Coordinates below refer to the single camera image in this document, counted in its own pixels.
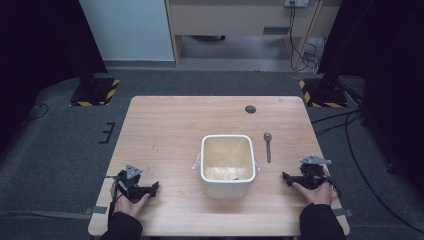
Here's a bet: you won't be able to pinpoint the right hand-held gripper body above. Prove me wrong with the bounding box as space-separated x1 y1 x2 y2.
297 154 335 191

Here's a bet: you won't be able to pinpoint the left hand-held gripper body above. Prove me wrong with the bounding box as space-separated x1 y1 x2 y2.
114 164 148 203

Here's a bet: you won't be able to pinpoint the metal spoon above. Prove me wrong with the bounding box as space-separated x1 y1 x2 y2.
263 131 273 164

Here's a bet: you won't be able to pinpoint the white square bin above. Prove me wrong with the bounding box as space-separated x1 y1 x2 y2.
199 134 258 200

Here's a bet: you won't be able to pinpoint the person's right hand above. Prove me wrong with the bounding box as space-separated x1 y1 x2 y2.
292 180 338 206

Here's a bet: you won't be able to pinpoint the person's left hand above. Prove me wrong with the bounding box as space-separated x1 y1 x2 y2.
113 191 151 218

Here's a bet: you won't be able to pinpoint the clear plastic bag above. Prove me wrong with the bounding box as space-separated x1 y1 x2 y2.
191 151 261 182

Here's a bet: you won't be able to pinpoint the striped black stand base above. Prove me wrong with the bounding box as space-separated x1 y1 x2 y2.
298 77 349 109
69 77 121 107

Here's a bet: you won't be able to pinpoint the black curtain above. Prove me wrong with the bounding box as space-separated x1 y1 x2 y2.
317 0 424 199
0 0 108 151

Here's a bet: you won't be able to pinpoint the grey power strip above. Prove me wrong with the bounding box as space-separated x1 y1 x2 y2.
284 0 310 8

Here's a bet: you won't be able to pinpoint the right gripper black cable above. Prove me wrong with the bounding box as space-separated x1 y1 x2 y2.
321 173 342 198

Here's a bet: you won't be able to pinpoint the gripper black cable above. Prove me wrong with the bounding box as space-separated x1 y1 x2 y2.
105 173 122 216
321 173 342 198

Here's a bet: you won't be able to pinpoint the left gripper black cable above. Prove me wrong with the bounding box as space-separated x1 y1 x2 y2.
105 173 122 216

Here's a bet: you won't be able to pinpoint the long black floor cable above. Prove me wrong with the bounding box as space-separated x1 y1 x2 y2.
344 109 424 235

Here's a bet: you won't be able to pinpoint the thin black floor cable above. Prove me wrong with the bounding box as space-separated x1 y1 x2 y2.
21 102 50 128

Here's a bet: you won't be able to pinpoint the black desk cables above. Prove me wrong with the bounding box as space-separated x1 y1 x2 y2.
287 0 325 73

